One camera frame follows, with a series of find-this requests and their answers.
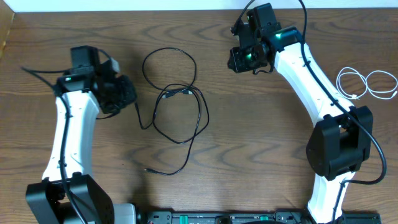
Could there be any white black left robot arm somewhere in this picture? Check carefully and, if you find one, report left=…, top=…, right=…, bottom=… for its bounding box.
left=25, top=45, right=137, bottom=223

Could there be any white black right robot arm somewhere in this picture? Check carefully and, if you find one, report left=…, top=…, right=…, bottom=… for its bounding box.
left=228, top=3, right=379, bottom=223

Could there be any cardboard panel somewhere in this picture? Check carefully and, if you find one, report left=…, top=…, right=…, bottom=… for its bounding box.
left=0, top=0, right=15, bottom=57

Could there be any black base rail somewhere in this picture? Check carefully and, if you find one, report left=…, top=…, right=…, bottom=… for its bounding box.
left=146, top=210, right=382, bottom=224

